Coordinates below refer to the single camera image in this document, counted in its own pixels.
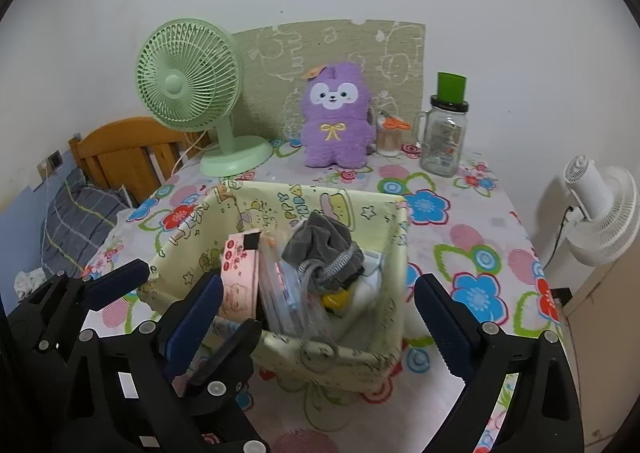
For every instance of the grey plaid pillow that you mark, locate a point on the grey plaid pillow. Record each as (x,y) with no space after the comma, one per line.
(77,223)

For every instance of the cotton swab container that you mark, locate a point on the cotton swab container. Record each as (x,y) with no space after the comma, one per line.
(390,131)

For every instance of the green cartoon backing board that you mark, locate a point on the green cartoon backing board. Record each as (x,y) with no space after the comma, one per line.
(279,60)

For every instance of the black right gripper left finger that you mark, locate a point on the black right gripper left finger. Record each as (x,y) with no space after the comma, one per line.
(204,423)

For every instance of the purple plush toy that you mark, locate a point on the purple plush toy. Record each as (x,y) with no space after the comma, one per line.
(335,108)

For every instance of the crumpled white cloth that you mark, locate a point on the crumpled white cloth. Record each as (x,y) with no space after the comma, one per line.
(27,282)

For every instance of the pink wet wipes pack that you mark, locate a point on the pink wet wipes pack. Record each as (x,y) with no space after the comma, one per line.
(239,274)

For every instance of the green desk fan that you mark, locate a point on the green desk fan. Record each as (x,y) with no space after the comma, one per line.
(189,76)

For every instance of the white standing fan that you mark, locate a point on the white standing fan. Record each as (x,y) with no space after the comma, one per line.
(609,201)

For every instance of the yellow black item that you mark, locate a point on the yellow black item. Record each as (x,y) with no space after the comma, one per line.
(336,303)

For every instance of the yellow cartoon fabric storage box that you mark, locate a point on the yellow cartoon fabric storage box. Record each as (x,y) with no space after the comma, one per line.
(370,346)

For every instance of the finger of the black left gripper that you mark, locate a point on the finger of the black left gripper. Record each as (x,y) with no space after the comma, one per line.
(80,292)
(228,369)

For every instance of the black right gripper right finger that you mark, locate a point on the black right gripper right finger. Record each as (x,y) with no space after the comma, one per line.
(544,413)

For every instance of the glass jar green lid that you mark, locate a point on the glass jar green lid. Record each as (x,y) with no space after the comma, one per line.
(440,131)

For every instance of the white folded cloth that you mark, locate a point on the white folded cloth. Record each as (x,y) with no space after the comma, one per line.
(363,293)

